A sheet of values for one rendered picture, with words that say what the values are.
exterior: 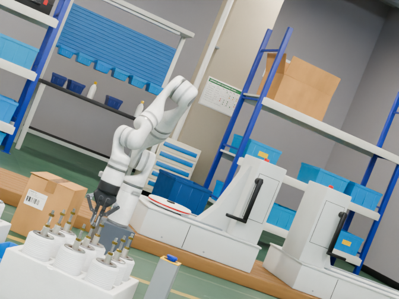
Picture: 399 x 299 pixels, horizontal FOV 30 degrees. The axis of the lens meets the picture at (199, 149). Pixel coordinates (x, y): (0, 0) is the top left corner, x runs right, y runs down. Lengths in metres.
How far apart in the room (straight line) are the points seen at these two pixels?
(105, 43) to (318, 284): 4.35
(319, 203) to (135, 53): 4.03
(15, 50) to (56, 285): 4.77
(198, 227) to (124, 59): 4.11
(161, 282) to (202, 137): 6.44
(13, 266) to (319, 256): 3.04
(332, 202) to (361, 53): 7.37
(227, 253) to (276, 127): 7.03
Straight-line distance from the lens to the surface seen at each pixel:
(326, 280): 5.21
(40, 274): 2.50
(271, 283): 4.95
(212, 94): 8.99
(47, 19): 7.09
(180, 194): 7.12
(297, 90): 7.84
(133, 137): 2.57
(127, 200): 3.05
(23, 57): 7.09
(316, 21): 11.99
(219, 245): 4.83
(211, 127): 9.03
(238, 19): 9.11
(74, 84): 7.97
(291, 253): 5.26
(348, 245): 8.33
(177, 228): 4.72
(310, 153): 12.06
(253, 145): 7.65
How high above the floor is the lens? 0.72
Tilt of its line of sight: level
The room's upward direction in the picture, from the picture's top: 22 degrees clockwise
